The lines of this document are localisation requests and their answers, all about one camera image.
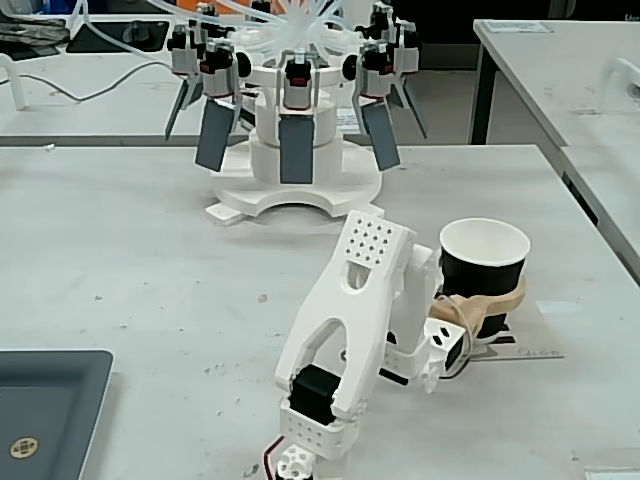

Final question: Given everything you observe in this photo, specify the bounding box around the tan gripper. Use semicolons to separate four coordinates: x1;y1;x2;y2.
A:
429;275;529;342

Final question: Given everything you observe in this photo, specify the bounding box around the black paper cup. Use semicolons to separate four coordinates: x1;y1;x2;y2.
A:
438;217;531;344

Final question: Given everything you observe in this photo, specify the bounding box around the printed paper mat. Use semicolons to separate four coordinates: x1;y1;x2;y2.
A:
469;299;570;364

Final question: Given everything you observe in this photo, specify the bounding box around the white side table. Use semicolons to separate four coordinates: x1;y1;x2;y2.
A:
558;144;640;291

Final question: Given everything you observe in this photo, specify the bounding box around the white flat card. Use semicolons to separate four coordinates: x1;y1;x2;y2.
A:
583;467;640;480

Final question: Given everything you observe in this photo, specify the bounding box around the grey flap servo unit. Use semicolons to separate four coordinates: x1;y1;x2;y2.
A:
384;19;430;141
193;38;251;171
369;2;401;31
194;2;221;26
276;48;321;185
163;19;206;141
342;40;403;171

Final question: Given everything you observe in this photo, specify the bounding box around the white table with dark leg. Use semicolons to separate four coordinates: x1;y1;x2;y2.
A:
472;18;640;151

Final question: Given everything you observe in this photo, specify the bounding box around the white carousel dispenser base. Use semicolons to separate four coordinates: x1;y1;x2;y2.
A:
203;64;386;229

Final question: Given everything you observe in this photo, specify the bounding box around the clear plastic tube bundle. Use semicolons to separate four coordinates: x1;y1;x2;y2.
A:
69;0;361;61

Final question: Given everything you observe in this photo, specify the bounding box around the long white background table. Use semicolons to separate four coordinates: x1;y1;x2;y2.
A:
0;13;476;147

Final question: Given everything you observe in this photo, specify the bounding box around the dark grey tray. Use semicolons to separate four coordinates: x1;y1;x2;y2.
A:
0;349;115;480

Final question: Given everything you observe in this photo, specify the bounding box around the black desk pad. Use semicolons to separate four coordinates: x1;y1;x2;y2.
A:
65;20;170;55

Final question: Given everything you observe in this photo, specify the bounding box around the white arched stand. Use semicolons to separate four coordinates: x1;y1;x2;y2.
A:
0;51;27;112

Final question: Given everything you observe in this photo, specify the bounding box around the dark clutter pile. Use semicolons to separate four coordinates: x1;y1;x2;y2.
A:
0;9;70;62

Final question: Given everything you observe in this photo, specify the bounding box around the grey cable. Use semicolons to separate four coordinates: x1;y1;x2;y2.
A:
22;49;174;104

